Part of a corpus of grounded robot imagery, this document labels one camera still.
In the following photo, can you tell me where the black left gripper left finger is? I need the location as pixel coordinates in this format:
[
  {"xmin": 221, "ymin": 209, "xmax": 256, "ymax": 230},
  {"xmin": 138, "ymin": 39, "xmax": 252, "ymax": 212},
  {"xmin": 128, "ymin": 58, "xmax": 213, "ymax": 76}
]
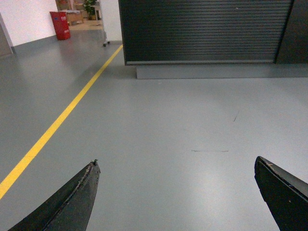
[{"xmin": 10, "ymin": 160, "xmax": 101, "ymax": 231}]

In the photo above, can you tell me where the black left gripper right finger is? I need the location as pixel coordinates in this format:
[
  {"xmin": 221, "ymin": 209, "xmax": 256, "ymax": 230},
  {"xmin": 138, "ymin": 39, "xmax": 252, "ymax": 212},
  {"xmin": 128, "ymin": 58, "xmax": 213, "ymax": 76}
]
[{"xmin": 254, "ymin": 156, "xmax": 308, "ymax": 231}]

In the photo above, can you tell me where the red fire extinguisher box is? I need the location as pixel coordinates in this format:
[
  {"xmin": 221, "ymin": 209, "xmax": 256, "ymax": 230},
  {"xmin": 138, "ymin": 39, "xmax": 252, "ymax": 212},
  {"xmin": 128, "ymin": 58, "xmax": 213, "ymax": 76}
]
[{"xmin": 50, "ymin": 12, "xmax": 71, "ymax": 40}]

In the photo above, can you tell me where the cardboard box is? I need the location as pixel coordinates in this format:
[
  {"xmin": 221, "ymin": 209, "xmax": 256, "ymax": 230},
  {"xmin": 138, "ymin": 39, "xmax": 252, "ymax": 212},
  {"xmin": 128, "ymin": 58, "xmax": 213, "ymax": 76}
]
[{"xmin": 66, "ymin": 12, "xmax": 84, "ymax": 26}]

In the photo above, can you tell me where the potted green plant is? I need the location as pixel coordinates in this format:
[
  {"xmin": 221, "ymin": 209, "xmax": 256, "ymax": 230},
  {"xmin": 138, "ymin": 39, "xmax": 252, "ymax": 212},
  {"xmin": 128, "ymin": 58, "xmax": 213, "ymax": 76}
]
[{"xmin": 83, "ymin": 0, "xmax": 99, "ymax": 20}]

